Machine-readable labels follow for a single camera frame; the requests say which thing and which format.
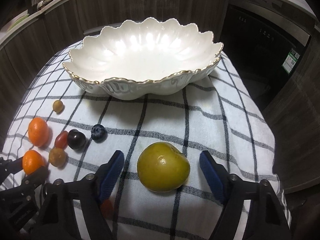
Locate green yellow plum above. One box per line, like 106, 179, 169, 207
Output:
137, 142, 190, 192

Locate small brown longan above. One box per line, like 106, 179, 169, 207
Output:
53, 100, 65, 114
49, 148, 67, 167

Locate black dishwasher door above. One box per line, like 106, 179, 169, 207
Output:
220, 4, 310, 111

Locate blueberry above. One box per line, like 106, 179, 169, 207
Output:
91, 124, 107, 142

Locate orange mandarin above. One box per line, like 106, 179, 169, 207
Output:
28, 117, 49, 147
22, 150, 46, 175

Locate white scalloped ceramic bowl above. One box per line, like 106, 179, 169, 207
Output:
62, 17, 223, 100

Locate checked white blue cloth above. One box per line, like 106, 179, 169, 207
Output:
1, 50, 291, 239

